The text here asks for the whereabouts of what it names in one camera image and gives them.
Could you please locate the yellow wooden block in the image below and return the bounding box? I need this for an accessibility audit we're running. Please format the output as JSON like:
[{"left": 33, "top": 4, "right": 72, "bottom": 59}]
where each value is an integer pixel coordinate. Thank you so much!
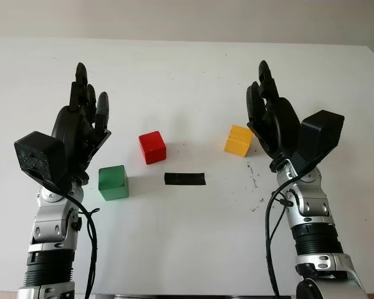
[{"left": 224, "top": 125, "right": 254, "bottom": 158}]

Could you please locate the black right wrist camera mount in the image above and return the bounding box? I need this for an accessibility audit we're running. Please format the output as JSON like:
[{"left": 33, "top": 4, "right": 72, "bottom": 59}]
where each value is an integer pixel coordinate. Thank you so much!
[{"left": 291, "top": 110, "right": 345, "bottom": 175}]

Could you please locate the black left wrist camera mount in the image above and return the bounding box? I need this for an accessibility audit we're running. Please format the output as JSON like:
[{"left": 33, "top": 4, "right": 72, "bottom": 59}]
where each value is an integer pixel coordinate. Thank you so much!
[{"left": 14, "top": 131, "right": 72, "bottom": 194}]

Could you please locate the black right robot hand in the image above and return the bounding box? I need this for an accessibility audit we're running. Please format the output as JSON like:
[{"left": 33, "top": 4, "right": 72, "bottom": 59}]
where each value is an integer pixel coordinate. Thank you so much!
[{"left": 246, "top": 60, "right": 301, "bottom": 171}]

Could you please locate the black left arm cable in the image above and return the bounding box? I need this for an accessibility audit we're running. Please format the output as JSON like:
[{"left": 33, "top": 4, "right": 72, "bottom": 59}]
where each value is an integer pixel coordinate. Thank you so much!
[{"left": 62, "top": 186, "right": 100, "bottom": 299}]

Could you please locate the black tape strip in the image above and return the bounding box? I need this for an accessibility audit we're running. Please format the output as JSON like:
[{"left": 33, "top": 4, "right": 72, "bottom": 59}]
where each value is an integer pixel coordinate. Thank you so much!
[{"left": 164, "top": 172, "right": 206, "bottom": 187}]

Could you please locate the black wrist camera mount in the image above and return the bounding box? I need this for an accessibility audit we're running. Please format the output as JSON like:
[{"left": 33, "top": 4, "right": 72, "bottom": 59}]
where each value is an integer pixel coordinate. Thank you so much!
[
  {"left": 291, "top": 110, "right": 345, "bottom": 175},
  {"left": 14, "top": 131, "right": 72, "bottom": 194}
]

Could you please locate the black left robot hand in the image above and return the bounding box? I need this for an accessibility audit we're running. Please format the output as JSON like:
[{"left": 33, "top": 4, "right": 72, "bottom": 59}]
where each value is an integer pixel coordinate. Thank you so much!
[{"left": 51, "top": 62, "right": 112, "bottom": 186}]

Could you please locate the green wooden block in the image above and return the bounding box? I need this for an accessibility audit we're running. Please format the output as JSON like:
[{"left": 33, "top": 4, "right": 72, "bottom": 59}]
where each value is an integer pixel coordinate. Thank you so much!
[{"left": 98, "top": 164, "right": 130, "bottom": 202}]

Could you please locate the red wooden block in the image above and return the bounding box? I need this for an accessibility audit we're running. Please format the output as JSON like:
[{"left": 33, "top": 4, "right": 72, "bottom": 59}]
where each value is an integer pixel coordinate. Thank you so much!
[{"left": 138, "top": 130, "right": 167, "bottom": 165}]

